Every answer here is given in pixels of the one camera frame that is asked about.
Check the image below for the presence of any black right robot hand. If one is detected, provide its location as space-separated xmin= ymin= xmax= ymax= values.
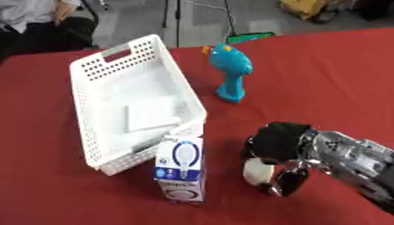
xmin=240 ymin=121 xmax=316 ymax=198

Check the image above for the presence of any green flat object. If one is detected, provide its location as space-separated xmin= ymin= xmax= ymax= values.
xmin=224 ymin=31 xmax=277 ymax=45

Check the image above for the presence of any blue toy drill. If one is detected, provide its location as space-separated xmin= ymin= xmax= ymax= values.
xmin=201 ymin=43 xmax=254 ymax=104

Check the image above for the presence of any blue white light bulb box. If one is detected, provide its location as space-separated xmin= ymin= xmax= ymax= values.
xmin=152 ymin=135 xmax=207 ymax=205

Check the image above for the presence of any yellow bag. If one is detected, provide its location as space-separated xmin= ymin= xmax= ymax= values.
xmin=277 ymin=0 xmax=330 ymax=21

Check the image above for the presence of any white perforated plastic basket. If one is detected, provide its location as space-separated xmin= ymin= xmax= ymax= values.
xmin=68 ymin=33 xmax=209 ymax=177

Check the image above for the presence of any black tripod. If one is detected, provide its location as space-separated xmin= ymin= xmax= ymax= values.
xmin=161 ymin=0 xmax=237 ymax=48

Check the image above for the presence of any black chair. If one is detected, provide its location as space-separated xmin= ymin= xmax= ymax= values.
xmin=60 ymin=0 xmax=102 ymax=50

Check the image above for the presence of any person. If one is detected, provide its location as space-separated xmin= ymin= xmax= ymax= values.
xmin=0 ymin=0 xmax=99 ymax=61

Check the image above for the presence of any white cable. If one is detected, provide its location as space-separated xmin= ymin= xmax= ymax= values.
xmin=187 ymin=0 xmax=239 ymax=30

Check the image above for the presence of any white egg-shaped object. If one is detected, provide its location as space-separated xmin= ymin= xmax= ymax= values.
xmin=241 ymin=157 xmax=277 ymax=187

